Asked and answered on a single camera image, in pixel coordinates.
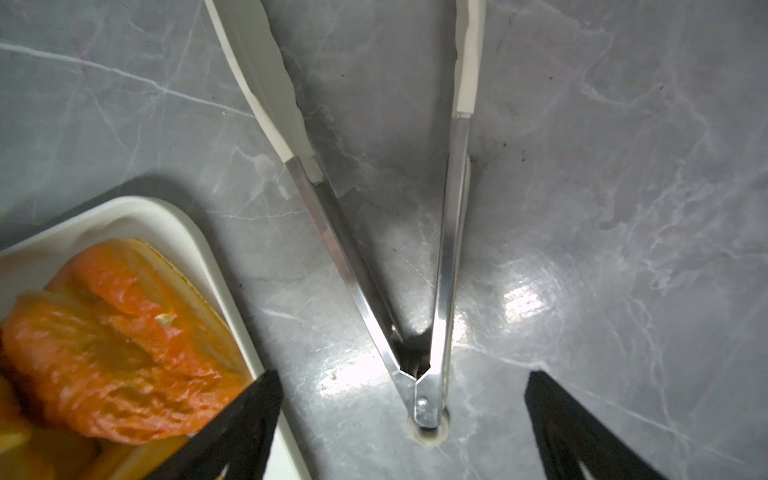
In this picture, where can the white plastic tray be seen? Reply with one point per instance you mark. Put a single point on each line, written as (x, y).
(30, 450)

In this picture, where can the orange triangular fake bread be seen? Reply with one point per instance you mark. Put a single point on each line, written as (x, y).
(119, 345)

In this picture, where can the steel tongs white tips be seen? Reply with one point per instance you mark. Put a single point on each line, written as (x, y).
(420, 372)

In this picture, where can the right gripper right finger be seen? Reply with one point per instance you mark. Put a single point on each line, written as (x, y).
(572, 442)

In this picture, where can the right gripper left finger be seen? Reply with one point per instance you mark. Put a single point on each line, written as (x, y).
(236, 444)

